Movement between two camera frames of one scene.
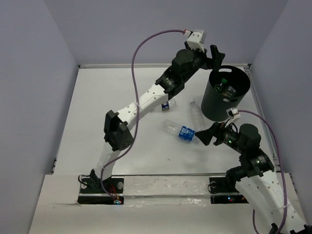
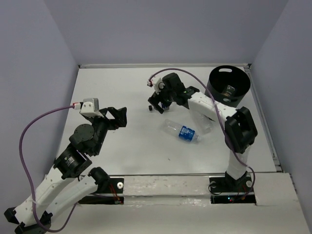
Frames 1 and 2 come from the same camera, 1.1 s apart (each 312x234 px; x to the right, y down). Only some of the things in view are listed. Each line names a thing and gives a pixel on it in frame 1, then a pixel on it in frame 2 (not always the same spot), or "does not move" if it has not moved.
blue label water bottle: (181, 131) does not move
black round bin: (225, 89) does not move
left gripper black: (217, 57) → (121, 114)
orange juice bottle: (229, 92) does not move
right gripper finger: (206, 135) → (166, 103)
